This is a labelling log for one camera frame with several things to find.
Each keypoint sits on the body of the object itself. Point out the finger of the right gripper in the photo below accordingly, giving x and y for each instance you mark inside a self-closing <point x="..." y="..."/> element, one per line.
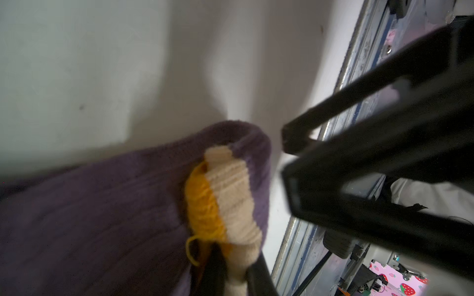
<point x="259" y="279"/>
<point x="215" y="273"/>

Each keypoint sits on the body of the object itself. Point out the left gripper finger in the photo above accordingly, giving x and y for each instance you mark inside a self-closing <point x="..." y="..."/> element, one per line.
<point x="428" y="135"/>

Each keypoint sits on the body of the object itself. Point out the purple striped sock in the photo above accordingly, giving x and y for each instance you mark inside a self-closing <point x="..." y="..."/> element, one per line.
<point x="141" y="223"/>

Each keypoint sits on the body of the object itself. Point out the aluminium frame rail front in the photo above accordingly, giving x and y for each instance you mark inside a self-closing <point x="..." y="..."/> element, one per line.
<point x="324" y="141"/>

